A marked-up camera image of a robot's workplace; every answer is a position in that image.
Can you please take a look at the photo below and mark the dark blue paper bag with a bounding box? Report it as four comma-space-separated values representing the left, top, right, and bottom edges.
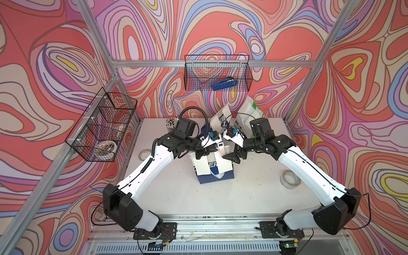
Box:
193, 153, 234, 184

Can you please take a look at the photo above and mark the blue white paper bag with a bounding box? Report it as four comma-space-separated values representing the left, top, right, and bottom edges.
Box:
209, 104, 232, 133

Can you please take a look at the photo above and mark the green white paper bag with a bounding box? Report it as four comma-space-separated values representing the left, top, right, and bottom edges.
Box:
234, 96, 265, 130

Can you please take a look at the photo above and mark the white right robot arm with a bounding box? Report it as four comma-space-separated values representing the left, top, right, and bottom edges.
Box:
223, 118, 362, 238

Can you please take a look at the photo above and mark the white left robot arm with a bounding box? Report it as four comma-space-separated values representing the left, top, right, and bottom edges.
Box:
102, 118, 222, 235

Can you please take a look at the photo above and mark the white tape roll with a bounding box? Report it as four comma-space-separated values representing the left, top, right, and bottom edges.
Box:
279, 170, 301, 190

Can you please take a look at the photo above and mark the clear cup of pencils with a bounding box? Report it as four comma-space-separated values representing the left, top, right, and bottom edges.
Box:
166, 118, 179, 131

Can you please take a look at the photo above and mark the blue stapler in basket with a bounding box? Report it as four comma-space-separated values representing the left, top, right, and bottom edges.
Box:
212, 77, 238, 91

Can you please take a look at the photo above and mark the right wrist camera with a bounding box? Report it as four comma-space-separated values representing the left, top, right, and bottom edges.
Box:
223, 127, 244, 148

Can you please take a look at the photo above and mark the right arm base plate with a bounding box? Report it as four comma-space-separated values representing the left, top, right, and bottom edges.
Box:
255, 221, 305, 240

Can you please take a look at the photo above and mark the black wire basket back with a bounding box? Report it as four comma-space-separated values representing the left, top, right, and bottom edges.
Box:
184, 53, 253, 92

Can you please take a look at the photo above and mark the black wire basket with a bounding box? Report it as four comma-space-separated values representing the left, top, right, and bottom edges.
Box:
184, 53, 253, 92
65, 88, 138, 162

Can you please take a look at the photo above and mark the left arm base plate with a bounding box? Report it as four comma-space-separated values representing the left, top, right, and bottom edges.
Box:
133, 222, 177, 241

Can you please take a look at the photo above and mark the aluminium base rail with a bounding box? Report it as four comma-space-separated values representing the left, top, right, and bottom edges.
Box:
81, 214, 359, 255

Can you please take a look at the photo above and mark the black wire basket left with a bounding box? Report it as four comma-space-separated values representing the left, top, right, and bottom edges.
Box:
65, 88, 138, 162

